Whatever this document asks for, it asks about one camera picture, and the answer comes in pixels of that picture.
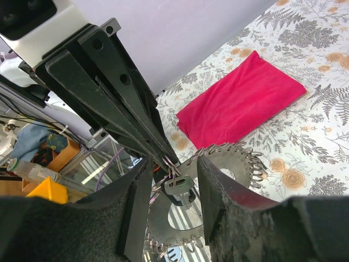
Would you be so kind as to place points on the blue cloth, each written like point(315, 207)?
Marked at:
point(31, 145)

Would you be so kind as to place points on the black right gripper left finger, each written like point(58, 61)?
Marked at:
point(108, 225)

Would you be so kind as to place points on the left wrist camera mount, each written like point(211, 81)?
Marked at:
point(33, 28)

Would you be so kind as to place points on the clear plastic bottle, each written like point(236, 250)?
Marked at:
point(31, 172)

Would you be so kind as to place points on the yellow plastic bin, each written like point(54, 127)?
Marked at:
point(50, 190)

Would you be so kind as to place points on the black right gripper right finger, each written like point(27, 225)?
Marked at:
point(241, 225)

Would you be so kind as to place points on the pink folded cloth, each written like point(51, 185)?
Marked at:
point(237, 104)

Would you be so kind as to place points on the wooden tray box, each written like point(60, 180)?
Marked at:
point(53, 160)

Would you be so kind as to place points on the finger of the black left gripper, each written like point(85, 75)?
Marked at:
point(73, 77)
point(138, 121)

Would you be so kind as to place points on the floral tablecloth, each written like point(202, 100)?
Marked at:
point(261, 126)

